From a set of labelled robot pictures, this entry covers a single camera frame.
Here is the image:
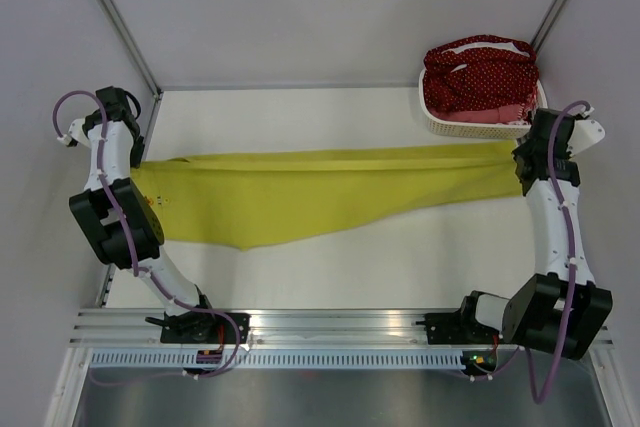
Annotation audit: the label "yellow-green trousers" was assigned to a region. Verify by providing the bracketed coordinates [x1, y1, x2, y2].
[131, 141, 521, 250]

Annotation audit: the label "red polka dot garment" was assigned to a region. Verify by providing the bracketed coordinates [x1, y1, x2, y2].
[422, 35, 539, 114]

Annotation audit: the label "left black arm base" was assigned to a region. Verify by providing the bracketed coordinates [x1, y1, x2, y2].
[145, 312, 236, 345]

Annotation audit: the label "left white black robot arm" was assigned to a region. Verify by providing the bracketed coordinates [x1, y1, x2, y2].
[58, 86, 218, 343]

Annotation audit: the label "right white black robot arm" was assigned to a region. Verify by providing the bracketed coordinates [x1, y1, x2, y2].
[456, 109, 613, 359]

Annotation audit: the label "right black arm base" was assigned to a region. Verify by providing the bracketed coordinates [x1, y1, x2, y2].
[415, 311, 504, 346]

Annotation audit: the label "white plastic laundry basket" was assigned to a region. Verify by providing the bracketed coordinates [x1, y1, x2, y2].
[417, 69, 531, 140]

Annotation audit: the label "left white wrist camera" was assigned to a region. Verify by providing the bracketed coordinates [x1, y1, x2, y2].
[57, 119, 91, 148]

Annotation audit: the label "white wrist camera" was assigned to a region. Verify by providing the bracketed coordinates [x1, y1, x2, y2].
[568, 107, 606, 157]
[57, 119, 91, 148]

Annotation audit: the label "aluminium mounting rail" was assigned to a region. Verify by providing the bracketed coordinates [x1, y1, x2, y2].
[69, 308, 451, 350]

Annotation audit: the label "left aluminium frame post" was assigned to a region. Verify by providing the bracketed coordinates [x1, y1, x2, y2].
[96, 0, 162, 100]

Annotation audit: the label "white slotted cable duct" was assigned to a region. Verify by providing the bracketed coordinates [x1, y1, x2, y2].
[90, 348, 464, 370]

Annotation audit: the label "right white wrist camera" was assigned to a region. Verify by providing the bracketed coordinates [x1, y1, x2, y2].
[568, 107, 606, 157]

